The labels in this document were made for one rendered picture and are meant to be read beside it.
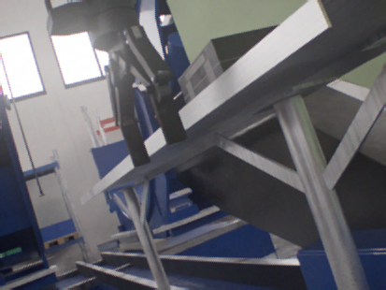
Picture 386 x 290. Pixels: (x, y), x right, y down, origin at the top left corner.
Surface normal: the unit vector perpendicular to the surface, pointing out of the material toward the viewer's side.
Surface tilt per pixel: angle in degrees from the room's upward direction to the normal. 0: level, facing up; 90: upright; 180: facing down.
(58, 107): 90
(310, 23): 90
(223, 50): 90
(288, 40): 90
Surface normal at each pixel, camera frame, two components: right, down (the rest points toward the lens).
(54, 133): 0.36, -0.20
